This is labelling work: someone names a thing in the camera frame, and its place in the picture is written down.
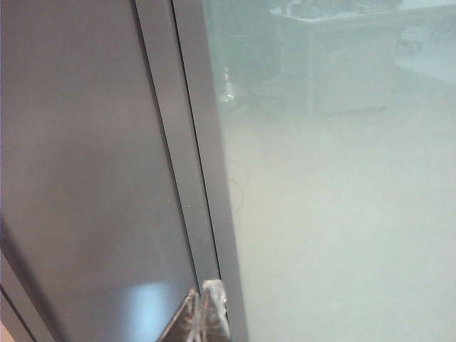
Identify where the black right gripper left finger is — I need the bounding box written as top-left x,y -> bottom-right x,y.
155,288 -> 202,342

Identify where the frosted glass pane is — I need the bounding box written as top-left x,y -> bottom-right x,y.
203,0 -> 456,342

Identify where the white office desk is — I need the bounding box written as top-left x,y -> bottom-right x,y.
269,1 -> 456,115

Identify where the dark grey metal column panel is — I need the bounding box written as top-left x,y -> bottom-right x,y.
0,0 -> 250,342

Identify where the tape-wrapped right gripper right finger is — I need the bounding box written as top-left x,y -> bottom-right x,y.
198,279 -> 233,342

